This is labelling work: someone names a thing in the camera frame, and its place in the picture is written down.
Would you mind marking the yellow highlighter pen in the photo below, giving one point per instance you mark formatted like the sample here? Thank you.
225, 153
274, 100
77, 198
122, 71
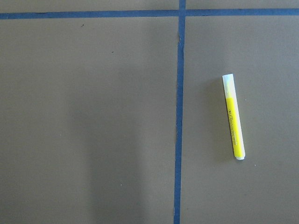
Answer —
233, 116

